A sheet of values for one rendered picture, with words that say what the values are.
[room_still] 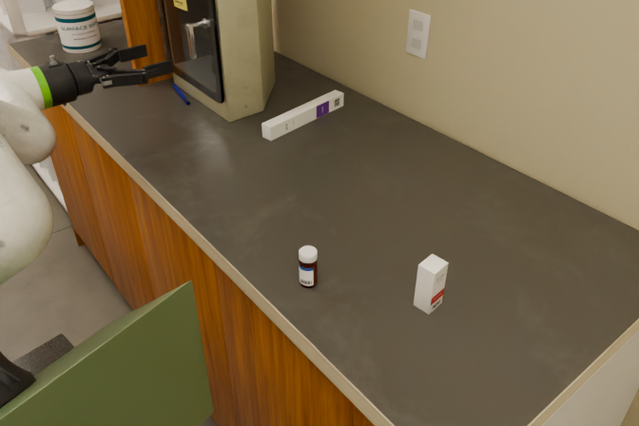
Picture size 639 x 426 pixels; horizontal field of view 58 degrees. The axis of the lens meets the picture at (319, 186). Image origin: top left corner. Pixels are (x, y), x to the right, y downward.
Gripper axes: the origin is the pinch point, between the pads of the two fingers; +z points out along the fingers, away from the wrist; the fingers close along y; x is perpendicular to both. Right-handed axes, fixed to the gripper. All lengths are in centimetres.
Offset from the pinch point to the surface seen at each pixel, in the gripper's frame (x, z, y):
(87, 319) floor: 114, -24, 49
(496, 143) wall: 18, 58, -61
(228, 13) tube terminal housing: -8.8, 18.2, -5.9
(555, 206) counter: 20, 49, -83
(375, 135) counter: 20, 41, -36
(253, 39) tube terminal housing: -0.9, 24.8, -6.0
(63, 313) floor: 114, -30, 58
